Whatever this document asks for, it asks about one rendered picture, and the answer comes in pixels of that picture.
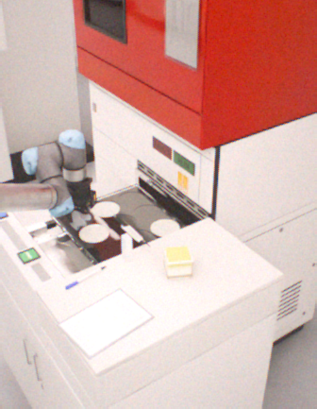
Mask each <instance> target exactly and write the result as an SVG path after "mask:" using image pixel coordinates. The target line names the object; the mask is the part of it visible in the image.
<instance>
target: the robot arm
mask: <svg viewBox="0 0 317 409"><path fill-rule="evenodd" d="M22 163H23V166H24V168H25V171H26V172H27V174H29V175H32V174H33V175H35V174H36V179H37V182H38V183H0V213H13V212H26V211H39V210H49V211H48V212H50V214H51V216H52V217H54V218H57V217H61V216H63V215H66V218H67V219H68V221H69V222H70V223H71V226H72V227H73V228H74V229H75V230H78V229H79V226H86V225H87V222H86V221H85V220H90V219H91V216H90V215H88V209H89V208H93V207H94V206H95V204H97V199H96V191H94V190H91V183H92V178H88V168H87V159H86V145H85V139H84V135H83V133H82V132H81V131H79V130H64V131H63V132H61V133H60V135H59V139H58V141H57V142H54V143H52V144H49V145H42V146H38V147H34V148H29V149H27V150H24V151H23V153H22ZM60 166H62V168H63V176H64V178H63V176H62V173H61V171H60V168H59V167H60ZM64 179H65V180H64ZM94 195H95V201H94ZM94 203H95V204H94Z"/></svg>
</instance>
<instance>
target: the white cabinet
mask: <svg viewBox="0 0 317 409"><path fill-rule="evenodd" d="M277 315H278V310H276V311H275V312H273V313H271V314H269V315H267V316H265V317H264V318H263V319H262V320H260V321H258V322H257V323H253V324H251V325H250V326H248V327H246V328H245V329H244V330H242V331H240V332H238V333H236V334H234V335H232V336H231V337H229V338H228V339H226V340H224V341H222V342H220V343H218V344H217V345H215V346H213V347H211V349H208V350H206V351H205V352H203V353H201V354H199V355H198V356H196V357H193V358H192V359H191V360H189V361H187V362H186V363H184V364H182V365H180V366H178V367H177V368H175V369H174V370H172V371H170V372H168V373H167V374H163V375H161V376H159V378H157V379H155V380H154V381H153V382H151V383H148V384H147V385H145V386H143V387H142V388H141V389H137V390H135V391H134V392H132V393H130V394H128V395H127V396H125V397H124V398H122V399H121V400H118V401H116V402H115V403H113V404H112V405H109V406H108V407H106V408H104V409H261V405H262V400H263V395H264V389H265V385H266V379H267V373H268V368H269V363H270V357H271V352H272V346H273V341H274V336H275V325H276V321H277ZM0 341H1V346H2V350H3V353H4V356H5V359H6V361H7V363H8V367H9V369H10V370H11V372H12V373H13V375H14V377H15V379H16V381H17V382H18V384H19V386H21V387H22V389H23V391H24V393H25V397H26V399H27V401H28V402H29V403H30V405H31V407H32V409H97V408H96V406H95V405H94V404H93V403H92V399H91V398H90V396H89V395H88V393H87V392H86V390H85V389H84V388H83V387H82V385H81V384H80V382H79V381H78V380H77V378H76V377H75V375H74V373H73V371H72V370H71V369H70V368H69V366H68V365H67V363H66V362H65V360H64V359H63V357H62V356H61V355H60V354H59V352H58V350H57V348H56V346H55V345H54V343H53V342H52V340H51V339H50V338H49V337H48V335H47V334H46V332H45V331H44V329H43V328H42V327H41V326H40V325H39V322H38V321H37V320H36V319H35V317H34V316H33V315H32V314H31V312H30V311H29V309H28V308H27V306H26V305H25V304H24V302H23V301H22V299H21V296H20V295H19V293H18V292H17V290H16V289H15V287H13V285H12V284H11V282H10V281H9V279H8V277H7V276H6V274H5V273H4V270H2V268H1V267H0Z"/></svg>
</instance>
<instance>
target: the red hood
mask: <svg viewBox="0 0 317 409"><path fill-rule="evenodd" d="M73 3H74V14H75V18H74V25H75V44H76V55H77V66H78V73H79V74H80V75H82V76H84V77H86V78H89V79H90V80H91V81H93V82H94V83H96V84H97V85H99V86H101V87H102V88H104V89H105V90H107V92H109V93H111V94H114V95H116V96H117V97H119V98H121V99H122V100H124V102H125V103H126V104H128V105H130V106H131V107H133V108H134V109H136V110H137V111H141V112H142V113H143V114H145V115H146V116H148V117H150V118H151V119H153V120H154V121H156V122H157V123H159V124H160V125H161V126H163V127H164V128H167V129H169V130H170V131H172V132H173V133H175V134H177V136H179V137H180V138H182V139H183V140H185V141H187V142H188V143H190V144H191V145H193V146H195V147H197V148H199V149H200V150H205V149H208V148H211V147H215V146H217V145H222V144H225V143H228V142H230V141H233V140H236V139H238V138H241V137H243V136H246V135H248V134H251V133H254V132H257V131H260V130H265V129H266V128H271V127H274V126H277V125H280V124H282V123H285V122H288V121H291V120H293V119H295V118H298V117H300V116H303V115H306V114H312V113H315V112H316V111H317V0H73Z"/></svg>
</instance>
